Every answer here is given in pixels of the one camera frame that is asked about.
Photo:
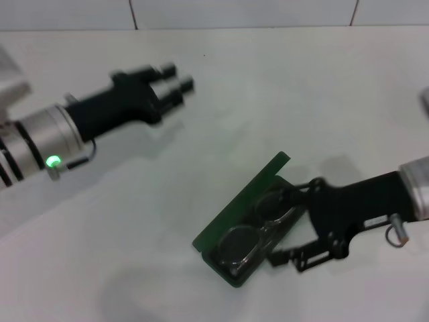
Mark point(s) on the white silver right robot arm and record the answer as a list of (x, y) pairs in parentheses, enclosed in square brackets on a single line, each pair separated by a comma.
[(419, 188)]

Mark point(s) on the green glasses case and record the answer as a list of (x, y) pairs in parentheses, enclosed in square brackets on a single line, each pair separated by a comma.
[(234, 208)]

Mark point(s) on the clear white glasses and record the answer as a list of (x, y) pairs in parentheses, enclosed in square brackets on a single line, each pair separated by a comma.
[(264, 231)]

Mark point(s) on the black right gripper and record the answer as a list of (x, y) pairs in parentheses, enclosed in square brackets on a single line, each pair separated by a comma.
[(355, 204)]

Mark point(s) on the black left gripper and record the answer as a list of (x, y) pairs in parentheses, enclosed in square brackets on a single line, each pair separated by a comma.
[(110, 107)]

